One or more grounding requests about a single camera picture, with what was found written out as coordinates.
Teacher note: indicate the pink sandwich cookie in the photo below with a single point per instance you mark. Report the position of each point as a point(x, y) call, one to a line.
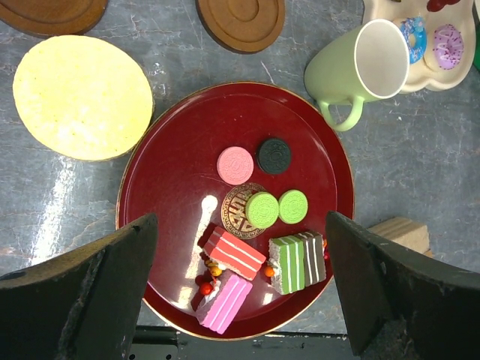
point(235, 165)

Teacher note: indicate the green sandwich cookie left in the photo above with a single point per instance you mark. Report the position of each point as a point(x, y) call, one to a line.
point(262, 210)

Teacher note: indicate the purple sprinkled donut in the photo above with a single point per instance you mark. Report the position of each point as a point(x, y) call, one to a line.
point(445, 48)

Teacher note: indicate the black sandwich cookie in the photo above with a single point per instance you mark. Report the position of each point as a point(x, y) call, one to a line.
point(274, 156)

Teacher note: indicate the wooden block with label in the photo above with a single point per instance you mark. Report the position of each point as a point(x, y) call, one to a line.
point(406, 232)

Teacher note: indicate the green sandwich cookie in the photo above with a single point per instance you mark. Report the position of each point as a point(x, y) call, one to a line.
point(293, 206)
point(262, 210)

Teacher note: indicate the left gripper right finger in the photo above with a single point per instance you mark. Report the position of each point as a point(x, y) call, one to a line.
point(400, 304)

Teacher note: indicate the green layered cake slice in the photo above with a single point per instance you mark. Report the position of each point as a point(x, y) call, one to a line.
point(286, 257)

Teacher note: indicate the brown wooden coaster near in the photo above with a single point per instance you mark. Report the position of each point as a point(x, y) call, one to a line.
point(242, 26)

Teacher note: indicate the dark red round tray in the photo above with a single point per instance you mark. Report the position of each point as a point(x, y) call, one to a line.
point(173, 174)

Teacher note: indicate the red layered cake slice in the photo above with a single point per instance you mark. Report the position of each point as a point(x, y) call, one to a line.
point(233, 253)

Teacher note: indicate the cream three-tier dessert stand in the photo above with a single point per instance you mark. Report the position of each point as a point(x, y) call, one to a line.
point(460, 15)

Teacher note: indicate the green plastic vegetable crate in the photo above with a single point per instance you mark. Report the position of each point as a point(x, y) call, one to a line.
point(476, 58)

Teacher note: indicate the pink layered cake slice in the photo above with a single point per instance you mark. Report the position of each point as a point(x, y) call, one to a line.
point(222, 300)

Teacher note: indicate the green sandwich cookie right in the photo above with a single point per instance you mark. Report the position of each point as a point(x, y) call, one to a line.
point(293, 206)

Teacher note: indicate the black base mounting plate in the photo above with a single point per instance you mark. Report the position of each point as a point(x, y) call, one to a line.
point(152, 342)

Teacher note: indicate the brown wooden coaster far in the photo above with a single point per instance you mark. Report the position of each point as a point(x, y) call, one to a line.
point(50, 17)

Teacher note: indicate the blue white orange donut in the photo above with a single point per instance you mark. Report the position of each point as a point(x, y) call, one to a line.
point(414, 32)

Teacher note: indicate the brown layered cake slice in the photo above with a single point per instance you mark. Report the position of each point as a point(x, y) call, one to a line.
point(314, 262)

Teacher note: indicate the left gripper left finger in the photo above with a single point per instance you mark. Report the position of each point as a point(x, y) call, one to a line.
point(83, 304)

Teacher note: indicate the light green mug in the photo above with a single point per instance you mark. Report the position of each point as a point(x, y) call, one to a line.
point(369, 63)

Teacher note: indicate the brown wooden coaster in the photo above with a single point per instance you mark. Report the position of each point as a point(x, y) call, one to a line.
point(242, 26)
point(50, 17)

